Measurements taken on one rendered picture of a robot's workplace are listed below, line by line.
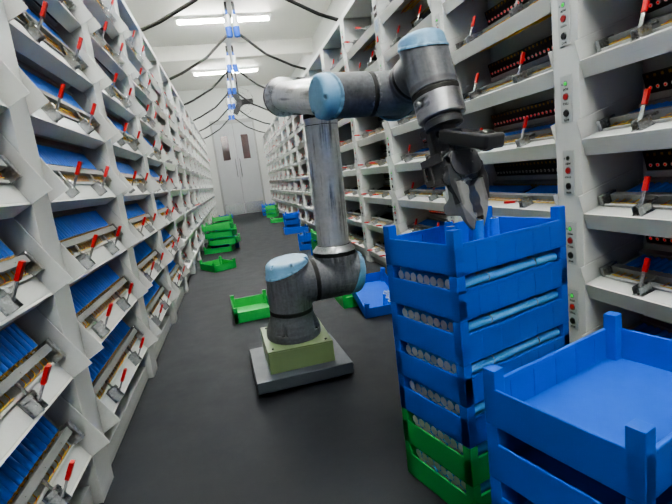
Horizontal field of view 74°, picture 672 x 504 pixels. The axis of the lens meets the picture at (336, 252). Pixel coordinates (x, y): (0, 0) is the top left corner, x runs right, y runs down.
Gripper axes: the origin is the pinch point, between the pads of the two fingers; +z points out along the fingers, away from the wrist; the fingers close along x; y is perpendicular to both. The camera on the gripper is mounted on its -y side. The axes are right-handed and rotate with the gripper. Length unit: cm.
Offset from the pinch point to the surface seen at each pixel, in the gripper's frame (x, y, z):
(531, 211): -62, 37, -2
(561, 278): -18.6, 0.7, 14.8
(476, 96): -73, 54, -49
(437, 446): 9.4, 16.9, 41.2
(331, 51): -143, 243, -180
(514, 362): -3.5, 4.0, 27.4
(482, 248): 2.9, -2.0, 5.0
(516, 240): -5.9, -1.9, 5.1
